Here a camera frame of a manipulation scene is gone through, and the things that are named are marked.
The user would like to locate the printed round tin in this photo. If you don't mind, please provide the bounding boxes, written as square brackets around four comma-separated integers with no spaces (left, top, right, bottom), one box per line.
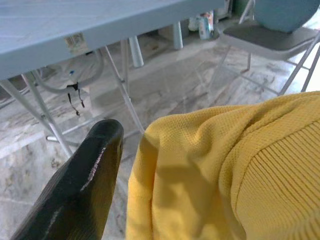
[198,15,215,40]

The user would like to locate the light blue cushion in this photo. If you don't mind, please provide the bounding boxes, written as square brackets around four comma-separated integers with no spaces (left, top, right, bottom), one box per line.
[254,0,320,35]

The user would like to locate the yellow polo shirt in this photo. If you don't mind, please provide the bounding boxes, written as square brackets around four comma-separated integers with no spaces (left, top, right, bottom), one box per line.
[125,91,320,240]

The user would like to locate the small white side table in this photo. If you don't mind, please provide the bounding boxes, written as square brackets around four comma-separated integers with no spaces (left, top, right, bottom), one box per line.
[127,21,185,69]

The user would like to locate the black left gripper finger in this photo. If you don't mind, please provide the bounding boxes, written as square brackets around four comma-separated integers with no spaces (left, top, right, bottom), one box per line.
[9,118,125,240]

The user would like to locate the short black strap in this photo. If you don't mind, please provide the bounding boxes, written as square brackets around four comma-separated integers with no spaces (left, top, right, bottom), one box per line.
[66,81,86,117]

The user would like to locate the grey folding table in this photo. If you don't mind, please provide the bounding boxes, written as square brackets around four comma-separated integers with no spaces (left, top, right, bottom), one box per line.
[0,0,226,158]

